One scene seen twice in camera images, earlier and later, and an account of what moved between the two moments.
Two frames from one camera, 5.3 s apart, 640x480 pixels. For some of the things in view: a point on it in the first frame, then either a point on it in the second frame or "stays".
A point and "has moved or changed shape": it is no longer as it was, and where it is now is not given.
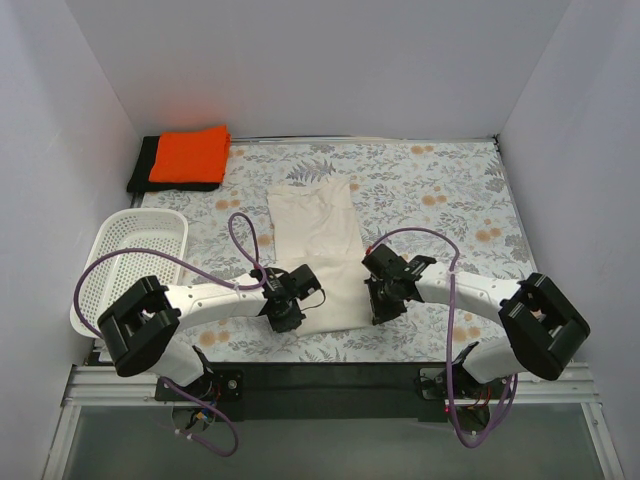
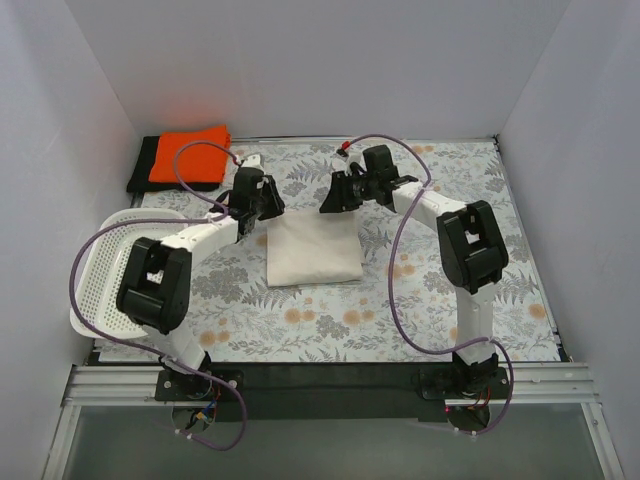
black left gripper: (286, 318) -> (265, 195)
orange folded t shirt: (192, 156) stays
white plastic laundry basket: (108, 278) stays
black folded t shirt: (139, 180) stays
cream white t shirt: (315, 224) has moved or changed shape
